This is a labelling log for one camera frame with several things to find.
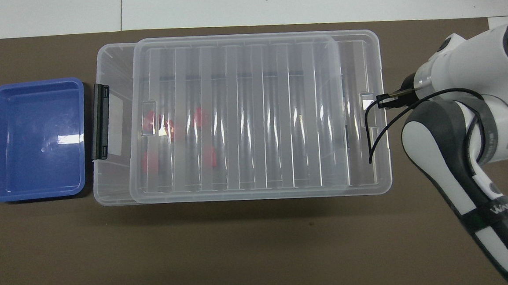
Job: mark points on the clear ribbed plastic lid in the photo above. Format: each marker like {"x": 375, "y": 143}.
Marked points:
{"x": 256, "y": 177}

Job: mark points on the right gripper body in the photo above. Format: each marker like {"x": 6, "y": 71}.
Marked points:
{"x": 409, "y": 84}

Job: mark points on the blue plastic tray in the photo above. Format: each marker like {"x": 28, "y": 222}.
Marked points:
{"x": 39, "y": 169}

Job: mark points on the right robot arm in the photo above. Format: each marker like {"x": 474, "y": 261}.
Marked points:
{"x": 439, "y": 148}

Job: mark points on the black box latch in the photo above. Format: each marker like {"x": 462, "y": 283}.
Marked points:
{"x": 99, "y": 125}

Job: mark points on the clear ribbed box lid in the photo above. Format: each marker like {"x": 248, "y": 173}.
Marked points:
{"x": 115, "y": 182}

